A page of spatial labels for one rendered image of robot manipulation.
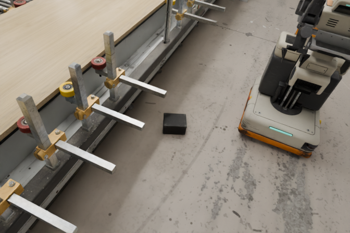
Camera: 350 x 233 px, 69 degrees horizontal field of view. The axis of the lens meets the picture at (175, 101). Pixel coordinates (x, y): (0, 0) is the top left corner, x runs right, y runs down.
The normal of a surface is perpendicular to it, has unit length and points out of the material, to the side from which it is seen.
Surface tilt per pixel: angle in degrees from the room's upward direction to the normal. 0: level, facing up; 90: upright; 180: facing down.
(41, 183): 0
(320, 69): 98
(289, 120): 0
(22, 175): 0
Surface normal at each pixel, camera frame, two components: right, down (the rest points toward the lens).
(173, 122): 0.10, -0.71
